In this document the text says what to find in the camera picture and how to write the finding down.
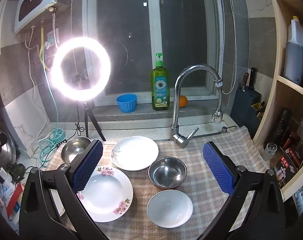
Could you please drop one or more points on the dark liquid plastic jug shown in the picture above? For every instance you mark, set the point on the dark liquid plastic jug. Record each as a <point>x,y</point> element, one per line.
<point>295,55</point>

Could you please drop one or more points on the beige checked cloth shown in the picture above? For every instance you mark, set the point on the beige checked cloth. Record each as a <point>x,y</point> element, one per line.
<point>204,192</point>

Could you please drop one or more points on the sink soap dispenser pump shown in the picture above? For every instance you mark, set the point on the sink soap dispenser pump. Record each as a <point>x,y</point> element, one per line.
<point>226,128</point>

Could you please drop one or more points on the orange fruit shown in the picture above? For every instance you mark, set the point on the orange fruit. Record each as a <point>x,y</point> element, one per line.
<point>183,101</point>

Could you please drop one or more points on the large steel bowl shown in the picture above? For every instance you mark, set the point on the large steel bowl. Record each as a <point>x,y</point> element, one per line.
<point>74,150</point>

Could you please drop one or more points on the black mini tripod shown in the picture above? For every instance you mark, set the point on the black mini tripod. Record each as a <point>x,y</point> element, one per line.
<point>86,122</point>

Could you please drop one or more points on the black inline light remote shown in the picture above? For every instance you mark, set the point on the black inline light remote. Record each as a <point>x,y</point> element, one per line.
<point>59,145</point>

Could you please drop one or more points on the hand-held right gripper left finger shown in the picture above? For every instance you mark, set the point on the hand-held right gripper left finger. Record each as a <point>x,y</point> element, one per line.
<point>87,165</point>

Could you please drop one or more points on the dark green object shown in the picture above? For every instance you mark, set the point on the dark green object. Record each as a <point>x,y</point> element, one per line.
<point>16,171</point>

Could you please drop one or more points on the white ceramic bowl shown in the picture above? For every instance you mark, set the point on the white ceramic bowl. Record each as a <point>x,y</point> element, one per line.
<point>170,208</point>

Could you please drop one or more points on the dark glass window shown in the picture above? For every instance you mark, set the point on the dark glass window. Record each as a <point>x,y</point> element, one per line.
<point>151,30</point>

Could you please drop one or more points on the small clear glass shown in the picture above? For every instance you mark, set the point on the small clear glass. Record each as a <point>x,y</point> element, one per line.
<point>270,150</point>

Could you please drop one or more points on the blue ribbed plastic cup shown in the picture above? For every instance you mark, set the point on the blue ribbed plastic cup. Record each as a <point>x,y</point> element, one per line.
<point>126,102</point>

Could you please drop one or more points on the red-sided steel bowl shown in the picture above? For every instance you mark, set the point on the red-sided steel bowl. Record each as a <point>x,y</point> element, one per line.
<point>167,172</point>

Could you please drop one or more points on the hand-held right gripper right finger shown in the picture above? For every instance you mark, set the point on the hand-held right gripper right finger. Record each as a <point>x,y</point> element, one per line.
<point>219,170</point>

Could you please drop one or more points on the white plate pink flowers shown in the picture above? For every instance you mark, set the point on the white plate pink flowers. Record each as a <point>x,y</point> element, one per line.
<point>106,195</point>

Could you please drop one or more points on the chrome kitchen faucet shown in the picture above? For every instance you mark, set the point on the chrome kitchen faucet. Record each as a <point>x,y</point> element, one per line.
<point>177,105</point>

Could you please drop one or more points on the green dish soap bottle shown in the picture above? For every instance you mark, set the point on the green dish soap bottle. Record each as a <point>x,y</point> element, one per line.
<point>160,90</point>

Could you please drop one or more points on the dark knife block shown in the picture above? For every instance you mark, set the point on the dark knife block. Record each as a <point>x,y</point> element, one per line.
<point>246,100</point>

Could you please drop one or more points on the dark tall bottle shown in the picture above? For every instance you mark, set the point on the dark tall bottle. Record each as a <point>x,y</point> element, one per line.
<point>281,127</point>

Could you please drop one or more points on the wooden shelf unit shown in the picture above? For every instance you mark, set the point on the wooden shelf unit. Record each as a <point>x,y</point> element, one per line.
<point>279,55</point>

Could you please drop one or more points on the steel pot lid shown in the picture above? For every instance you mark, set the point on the steel pot lid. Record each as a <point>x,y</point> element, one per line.
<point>4,142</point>

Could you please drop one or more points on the red printed box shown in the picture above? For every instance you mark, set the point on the red printed box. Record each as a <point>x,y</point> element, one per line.
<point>287,165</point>

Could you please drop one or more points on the white water heater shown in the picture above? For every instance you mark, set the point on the white water heater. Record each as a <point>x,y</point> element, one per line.
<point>31,5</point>

